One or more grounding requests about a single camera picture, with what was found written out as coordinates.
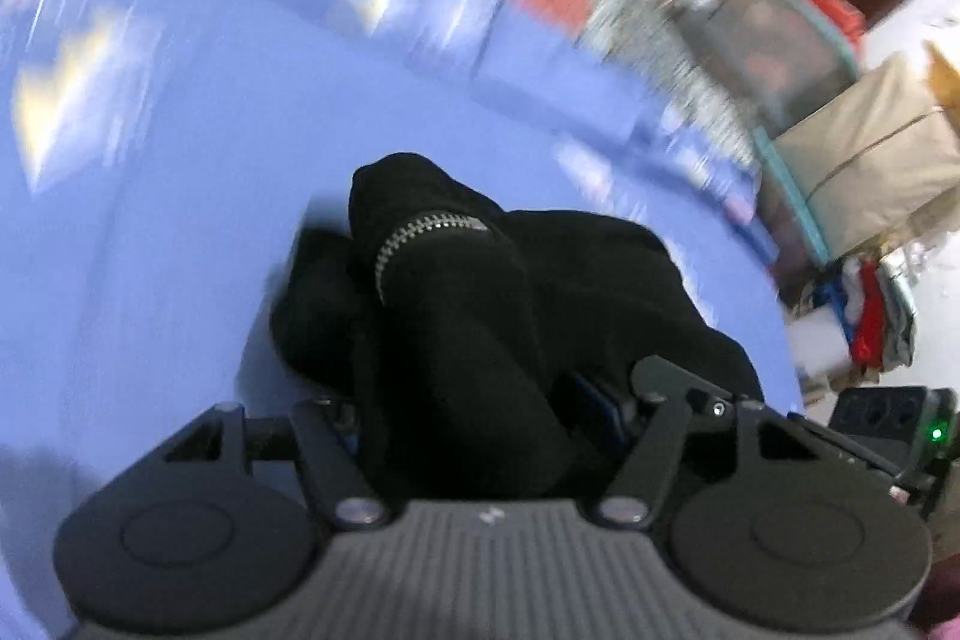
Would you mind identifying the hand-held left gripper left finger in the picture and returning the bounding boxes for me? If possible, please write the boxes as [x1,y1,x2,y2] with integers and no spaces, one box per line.
[142,396,391,530]

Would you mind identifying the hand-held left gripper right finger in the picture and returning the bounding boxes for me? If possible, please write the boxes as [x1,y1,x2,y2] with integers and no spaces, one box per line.
[574,355,863,530]

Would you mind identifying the black pants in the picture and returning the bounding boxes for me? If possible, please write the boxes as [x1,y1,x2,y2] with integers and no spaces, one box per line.
[270,152,766,502]

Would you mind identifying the pile of colourful clothes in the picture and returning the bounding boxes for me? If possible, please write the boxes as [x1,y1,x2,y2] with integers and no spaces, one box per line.
[780,242,920,386]

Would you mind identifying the beige cardboard box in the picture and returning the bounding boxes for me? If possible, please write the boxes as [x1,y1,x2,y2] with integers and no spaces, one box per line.
[772,51,960,259]

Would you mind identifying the blue printed bedsheet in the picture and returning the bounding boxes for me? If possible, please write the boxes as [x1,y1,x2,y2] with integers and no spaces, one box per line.
[0,0,807,640]

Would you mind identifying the grey patterned cloth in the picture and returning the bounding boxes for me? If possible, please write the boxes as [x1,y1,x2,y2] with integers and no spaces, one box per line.
[585,0,758,191]

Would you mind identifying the teal-rimmed mesh box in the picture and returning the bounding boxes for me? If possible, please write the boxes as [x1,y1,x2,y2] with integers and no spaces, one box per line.
[675,0,863,266]

